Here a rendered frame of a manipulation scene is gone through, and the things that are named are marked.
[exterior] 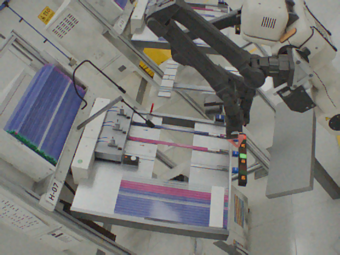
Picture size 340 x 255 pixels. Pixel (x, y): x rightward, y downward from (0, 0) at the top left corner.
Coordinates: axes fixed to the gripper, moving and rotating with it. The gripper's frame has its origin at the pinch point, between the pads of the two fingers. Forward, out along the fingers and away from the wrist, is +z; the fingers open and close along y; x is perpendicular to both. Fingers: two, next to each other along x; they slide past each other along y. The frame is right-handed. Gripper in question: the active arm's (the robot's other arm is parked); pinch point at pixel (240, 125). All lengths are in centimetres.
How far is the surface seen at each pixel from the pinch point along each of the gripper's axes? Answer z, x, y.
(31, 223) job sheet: 26, -97, 61
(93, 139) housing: 0, -72, 23
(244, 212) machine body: 73, 20, 6
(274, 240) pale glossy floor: 69, 38, 28
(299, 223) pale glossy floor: 55, 51, 21
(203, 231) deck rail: 7, -14, 61
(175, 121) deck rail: 10.2, -34.0, -7.0
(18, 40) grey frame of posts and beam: -31, -120, -10
